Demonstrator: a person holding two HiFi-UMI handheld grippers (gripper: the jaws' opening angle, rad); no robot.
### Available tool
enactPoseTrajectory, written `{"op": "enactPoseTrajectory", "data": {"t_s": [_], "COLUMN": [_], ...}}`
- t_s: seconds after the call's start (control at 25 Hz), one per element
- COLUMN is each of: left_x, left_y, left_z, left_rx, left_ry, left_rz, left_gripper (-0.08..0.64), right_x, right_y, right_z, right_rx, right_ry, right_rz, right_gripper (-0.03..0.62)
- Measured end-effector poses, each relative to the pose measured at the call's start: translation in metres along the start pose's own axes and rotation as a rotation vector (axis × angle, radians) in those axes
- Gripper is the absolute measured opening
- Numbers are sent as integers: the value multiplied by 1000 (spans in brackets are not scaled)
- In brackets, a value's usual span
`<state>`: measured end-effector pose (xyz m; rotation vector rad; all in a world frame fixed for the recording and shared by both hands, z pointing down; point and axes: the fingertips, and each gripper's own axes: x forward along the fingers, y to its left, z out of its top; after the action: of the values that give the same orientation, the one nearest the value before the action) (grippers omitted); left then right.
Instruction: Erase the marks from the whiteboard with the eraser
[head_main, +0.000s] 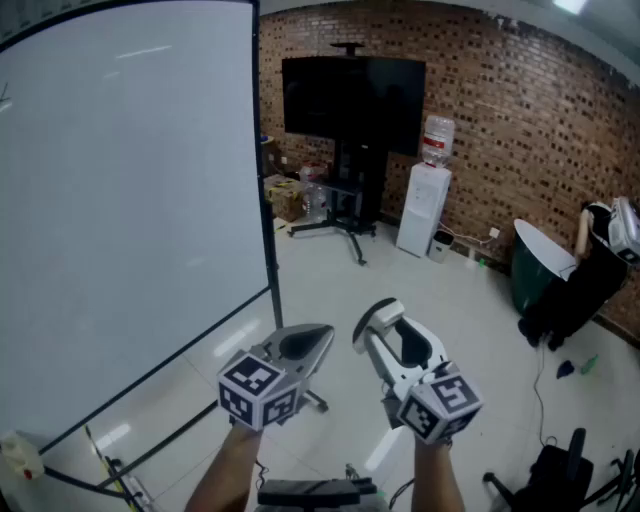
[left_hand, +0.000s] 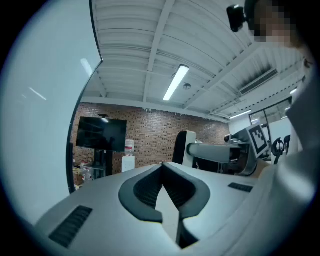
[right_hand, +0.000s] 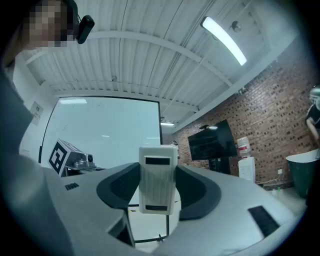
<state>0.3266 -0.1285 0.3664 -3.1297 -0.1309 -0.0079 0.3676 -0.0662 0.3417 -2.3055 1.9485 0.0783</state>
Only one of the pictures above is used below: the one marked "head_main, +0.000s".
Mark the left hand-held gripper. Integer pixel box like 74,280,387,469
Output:
217,323,336,432

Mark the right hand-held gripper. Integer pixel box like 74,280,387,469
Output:
351,298,486,446

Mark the large white whiteboard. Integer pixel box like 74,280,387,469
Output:
0,0,331,506

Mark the person's right forearm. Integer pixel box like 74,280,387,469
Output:
411,436,470,512

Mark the person's left forearm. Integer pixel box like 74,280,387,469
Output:
183,422,262,512

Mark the small white waste bin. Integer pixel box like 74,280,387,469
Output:
428,230,455,263

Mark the white water dispenser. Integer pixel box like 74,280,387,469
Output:
395,162,454,259

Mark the clear plastic water jug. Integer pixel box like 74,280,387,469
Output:
302,182,329,224

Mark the black wheeled television stand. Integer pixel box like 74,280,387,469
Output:
288,42,390,267

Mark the cardboard box with yellow tape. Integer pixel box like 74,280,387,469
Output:
263,173,305,223

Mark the black chest-mounted device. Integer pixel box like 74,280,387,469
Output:
256,477,379,508

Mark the clear water dispenser bottle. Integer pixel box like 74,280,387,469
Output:
422,114,457,169

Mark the black office chair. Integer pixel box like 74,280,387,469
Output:
482,427,640,512

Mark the black flat screen television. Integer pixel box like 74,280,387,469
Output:
281,55,427,158

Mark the yellow measuring strip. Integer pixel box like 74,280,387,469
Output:
83,424,151,512

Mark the black floor cable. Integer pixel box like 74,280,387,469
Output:
532,344,559,449

